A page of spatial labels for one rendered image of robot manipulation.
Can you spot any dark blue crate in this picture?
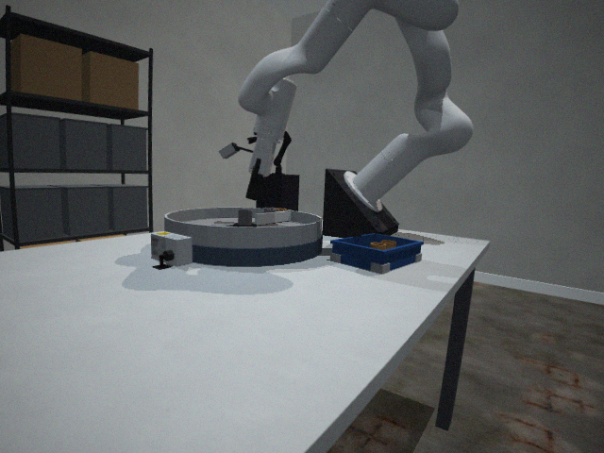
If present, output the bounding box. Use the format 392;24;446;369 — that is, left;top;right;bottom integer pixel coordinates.
330;233;424;275

